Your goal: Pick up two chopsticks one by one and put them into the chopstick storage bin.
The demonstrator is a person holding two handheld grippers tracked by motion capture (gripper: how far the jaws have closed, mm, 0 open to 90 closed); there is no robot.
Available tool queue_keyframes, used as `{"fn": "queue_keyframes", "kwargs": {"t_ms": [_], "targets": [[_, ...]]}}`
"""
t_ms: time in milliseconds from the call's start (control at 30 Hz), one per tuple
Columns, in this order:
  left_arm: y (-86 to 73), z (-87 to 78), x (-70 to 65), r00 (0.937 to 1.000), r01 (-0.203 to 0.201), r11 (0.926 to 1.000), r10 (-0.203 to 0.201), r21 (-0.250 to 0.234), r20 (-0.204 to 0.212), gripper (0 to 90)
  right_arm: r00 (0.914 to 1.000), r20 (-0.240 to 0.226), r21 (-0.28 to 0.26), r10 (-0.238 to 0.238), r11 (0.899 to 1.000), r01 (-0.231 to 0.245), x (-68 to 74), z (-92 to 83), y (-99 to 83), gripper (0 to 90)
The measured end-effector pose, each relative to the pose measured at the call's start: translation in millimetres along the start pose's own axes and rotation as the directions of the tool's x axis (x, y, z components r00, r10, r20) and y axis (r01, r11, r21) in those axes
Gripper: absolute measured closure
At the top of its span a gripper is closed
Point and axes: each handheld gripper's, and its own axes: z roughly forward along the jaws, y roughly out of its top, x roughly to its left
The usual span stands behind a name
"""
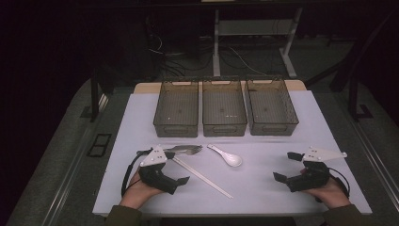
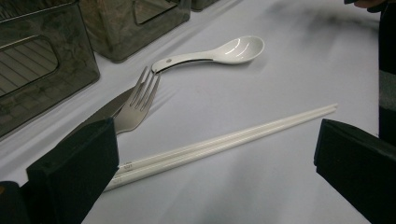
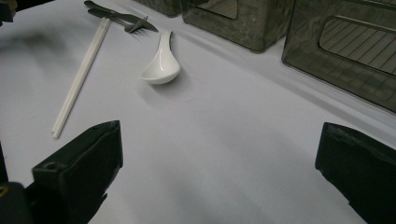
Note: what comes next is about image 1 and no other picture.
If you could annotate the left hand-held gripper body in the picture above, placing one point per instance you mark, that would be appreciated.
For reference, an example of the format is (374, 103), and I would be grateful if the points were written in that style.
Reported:
(153, 175)

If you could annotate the white chopstick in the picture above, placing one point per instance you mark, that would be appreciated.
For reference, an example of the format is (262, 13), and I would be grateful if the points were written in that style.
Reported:
(204, 178)

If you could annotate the white ceramic spoon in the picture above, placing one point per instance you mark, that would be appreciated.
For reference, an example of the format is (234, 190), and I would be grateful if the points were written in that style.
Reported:
(232, 160)

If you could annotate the person's right hand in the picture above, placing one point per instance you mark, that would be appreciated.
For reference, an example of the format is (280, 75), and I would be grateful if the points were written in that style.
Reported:
(332, 194)

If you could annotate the white table cover sheet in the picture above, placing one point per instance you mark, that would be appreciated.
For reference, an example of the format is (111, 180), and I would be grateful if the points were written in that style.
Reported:
(257, 188)

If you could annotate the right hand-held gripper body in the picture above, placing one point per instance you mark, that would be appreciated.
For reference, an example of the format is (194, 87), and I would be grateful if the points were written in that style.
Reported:
(310, 179)

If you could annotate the white metal desk frame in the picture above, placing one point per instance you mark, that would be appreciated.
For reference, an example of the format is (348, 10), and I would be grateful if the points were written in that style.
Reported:
(251, 28)

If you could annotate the transparent grey plastic bin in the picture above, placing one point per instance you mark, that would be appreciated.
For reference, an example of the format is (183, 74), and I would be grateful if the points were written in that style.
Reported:
(223, 108)
(177, 109)
(271, 108)

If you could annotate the person's left hand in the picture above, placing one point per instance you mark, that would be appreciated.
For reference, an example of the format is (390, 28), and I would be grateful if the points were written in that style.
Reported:
(136, 194)

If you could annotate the black metal stand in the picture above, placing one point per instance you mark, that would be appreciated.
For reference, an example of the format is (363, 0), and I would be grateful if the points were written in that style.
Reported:
(354, 94)
(94, 100)

